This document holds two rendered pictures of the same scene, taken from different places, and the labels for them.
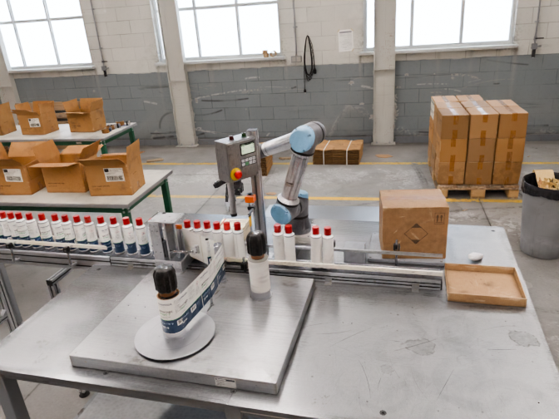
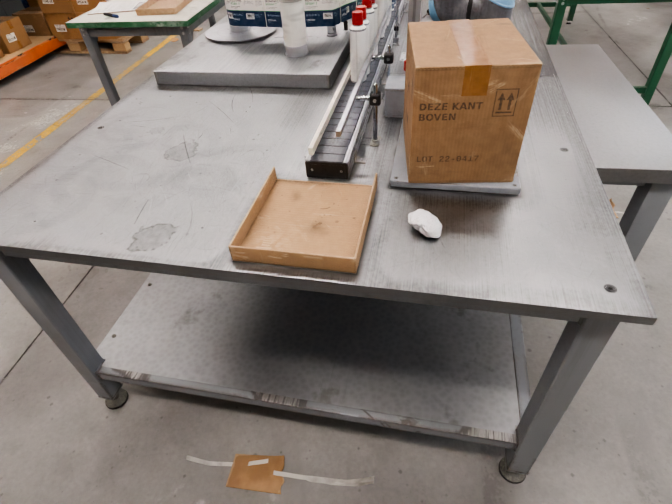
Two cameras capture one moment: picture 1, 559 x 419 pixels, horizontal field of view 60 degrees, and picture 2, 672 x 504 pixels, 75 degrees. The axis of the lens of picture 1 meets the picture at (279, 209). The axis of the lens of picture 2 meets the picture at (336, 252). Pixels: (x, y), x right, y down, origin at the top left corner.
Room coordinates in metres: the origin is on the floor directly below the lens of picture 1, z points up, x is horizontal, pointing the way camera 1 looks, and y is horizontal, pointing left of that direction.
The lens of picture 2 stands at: (1.81, -1.64, 1.44)
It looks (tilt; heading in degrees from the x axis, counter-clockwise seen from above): 43 degrees down; 88
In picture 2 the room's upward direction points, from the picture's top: 5 degrees counter-clockwise
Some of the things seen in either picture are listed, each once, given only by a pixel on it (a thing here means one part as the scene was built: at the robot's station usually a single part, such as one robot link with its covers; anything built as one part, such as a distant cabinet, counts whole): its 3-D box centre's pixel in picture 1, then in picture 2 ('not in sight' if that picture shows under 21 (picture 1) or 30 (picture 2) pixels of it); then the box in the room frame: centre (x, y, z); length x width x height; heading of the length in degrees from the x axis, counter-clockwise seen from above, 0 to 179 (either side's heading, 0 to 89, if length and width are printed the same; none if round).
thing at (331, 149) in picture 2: (263, 265); (373, 52); (2.06, 0.10, 0.86); 1.65 x 0.08 x 0.04; 74
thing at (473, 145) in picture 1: (471, 142); not in sight; (5.30, -2.24, 0.45); 1.20 x 0.84 x 0.89; 168
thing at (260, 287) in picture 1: (258, 264); (292, 9); (1.78, 0.10, 1.03); 0.09 x 0.09 x 0.30
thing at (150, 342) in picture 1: (175, 333); (241, 31); (1.54, 0.43, 0.89); 0.31 x 0.31 x 0.01
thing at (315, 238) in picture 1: (316, 246); (361, 41); (1.99, -0.16, 0.98); 0.05 x 0.05 x 0.20
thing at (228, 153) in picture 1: (237, 158); not in sight; (2.18, 0.18, 1.38); 0.17 x 0.10 x 0.19; 129
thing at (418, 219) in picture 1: (411, 223); (458, 100); (2.16, -0.65, 0.99); 0.30 x 0.24 x 0.27; 81
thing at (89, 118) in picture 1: (84, 115); not in sight; (5.96, 2.30, 0.97); 0.43 x 0.42 x 0.37; 163
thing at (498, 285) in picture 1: (482, 283); (309, 213); (1.78, -0.86, 0.85); 0.30 x 0.26 x 0.04; 74
